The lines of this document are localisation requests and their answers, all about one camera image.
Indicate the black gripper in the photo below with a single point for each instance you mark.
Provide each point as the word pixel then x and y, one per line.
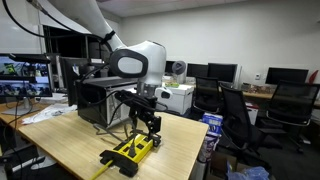
pixel 141 115

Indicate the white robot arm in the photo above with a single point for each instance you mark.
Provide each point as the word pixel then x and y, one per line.
pixel 146 63

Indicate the yellow black power strip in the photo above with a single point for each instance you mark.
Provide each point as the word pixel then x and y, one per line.
pixel 142 153

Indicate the white cardboard box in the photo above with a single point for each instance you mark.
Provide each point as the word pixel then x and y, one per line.
pixel 178 98

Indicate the small green object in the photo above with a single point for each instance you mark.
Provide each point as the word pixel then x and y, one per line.
pixel 172 84

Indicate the black computer tower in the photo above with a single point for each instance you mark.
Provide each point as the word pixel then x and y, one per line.
pixel 93 103

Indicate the black desktop monitor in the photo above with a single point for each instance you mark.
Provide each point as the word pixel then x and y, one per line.
pixel 169 66
pixel 197 70
pixel 222 71

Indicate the blue white carton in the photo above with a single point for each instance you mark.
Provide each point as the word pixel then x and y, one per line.
pixel 208 146
pixel 212 123

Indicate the gray round device on stand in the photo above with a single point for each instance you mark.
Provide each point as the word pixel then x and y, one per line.
pixel 179 67

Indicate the black mesh office chair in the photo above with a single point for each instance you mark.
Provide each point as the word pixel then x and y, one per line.
pixel 206 93
pixel 293 100
pixel 238 116

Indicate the brown cardboard box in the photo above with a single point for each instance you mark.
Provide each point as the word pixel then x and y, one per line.
pixel 218 163

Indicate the black monitor back side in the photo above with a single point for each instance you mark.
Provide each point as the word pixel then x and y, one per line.
pixel 70 80

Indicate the white paper sheets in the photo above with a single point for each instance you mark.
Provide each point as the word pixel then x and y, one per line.
pixel 50 111

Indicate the white red box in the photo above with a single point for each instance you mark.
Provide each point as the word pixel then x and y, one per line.
pixel 252 113

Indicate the blue plastic bag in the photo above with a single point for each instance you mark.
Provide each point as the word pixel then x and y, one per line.
pixel 248 173

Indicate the brown clutter pile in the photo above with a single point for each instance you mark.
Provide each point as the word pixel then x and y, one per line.
pixel 260 88

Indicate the black monitor beside red object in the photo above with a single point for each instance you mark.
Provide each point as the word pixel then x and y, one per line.
pixel 286 76

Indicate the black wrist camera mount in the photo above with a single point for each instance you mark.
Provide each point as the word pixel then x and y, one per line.
pixel 133 98

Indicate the wooden wall desk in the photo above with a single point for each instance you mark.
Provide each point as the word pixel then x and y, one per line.
pixel 256 95

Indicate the white wall outlet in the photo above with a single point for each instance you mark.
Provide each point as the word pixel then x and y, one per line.
pixel 257 76

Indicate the monitor showing camera feeds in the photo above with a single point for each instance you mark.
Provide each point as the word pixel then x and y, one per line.
pixel 23 76

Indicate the red object by wall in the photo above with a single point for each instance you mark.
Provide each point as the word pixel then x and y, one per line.
pixel 313 76

